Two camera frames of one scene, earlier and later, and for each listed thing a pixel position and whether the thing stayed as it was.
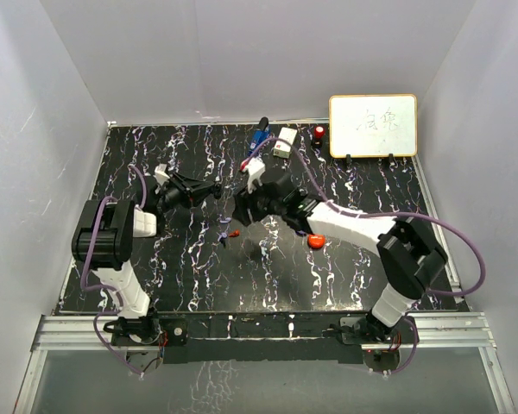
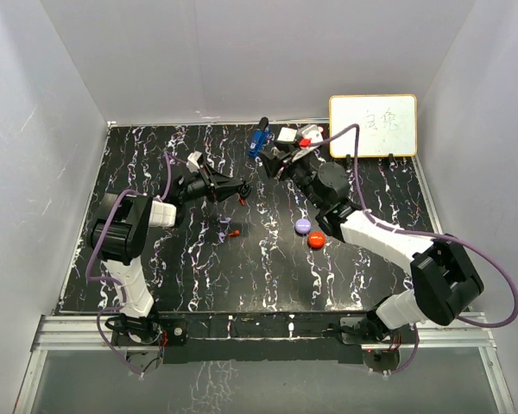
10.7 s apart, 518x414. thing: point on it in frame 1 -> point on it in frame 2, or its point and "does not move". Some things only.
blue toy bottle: [261, 135] does not move
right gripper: [245, 201] -> [273, 162]
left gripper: [191, 190] -> [218, 185]
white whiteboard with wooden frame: [373, 125] does not move
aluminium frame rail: [455, 330] does not move
